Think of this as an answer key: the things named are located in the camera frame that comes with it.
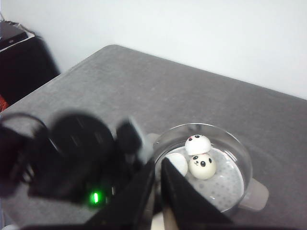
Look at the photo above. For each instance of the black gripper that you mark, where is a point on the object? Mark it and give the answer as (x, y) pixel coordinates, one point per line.
(78, 159)

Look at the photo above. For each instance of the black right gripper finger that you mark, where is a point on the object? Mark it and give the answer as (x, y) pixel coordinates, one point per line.
(191, 210)

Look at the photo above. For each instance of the cream panda bun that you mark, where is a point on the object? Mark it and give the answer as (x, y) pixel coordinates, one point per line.
(202, 166)

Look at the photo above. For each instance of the stainless steel steamer pot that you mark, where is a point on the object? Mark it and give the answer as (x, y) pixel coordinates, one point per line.
(232, 185)

